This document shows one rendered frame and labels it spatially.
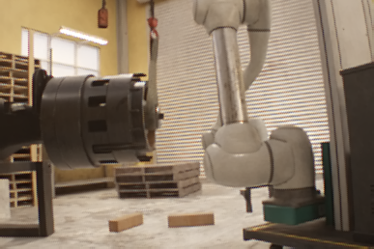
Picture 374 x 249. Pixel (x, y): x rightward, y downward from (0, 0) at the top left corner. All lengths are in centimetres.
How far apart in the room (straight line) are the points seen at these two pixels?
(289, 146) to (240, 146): 17
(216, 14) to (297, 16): 612
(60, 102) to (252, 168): 117
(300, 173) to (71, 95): 127
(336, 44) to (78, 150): 138
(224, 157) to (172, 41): 744
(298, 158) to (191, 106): 687
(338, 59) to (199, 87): 678
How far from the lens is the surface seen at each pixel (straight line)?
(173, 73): 846
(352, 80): 118
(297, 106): 721
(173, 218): 332
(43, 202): 326
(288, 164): 131
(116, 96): 200
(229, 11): 146
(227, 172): 125
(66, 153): 211
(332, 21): 142
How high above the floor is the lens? 62
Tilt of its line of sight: 7 degrees up
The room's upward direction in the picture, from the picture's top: 4 degrees counter-clockwise
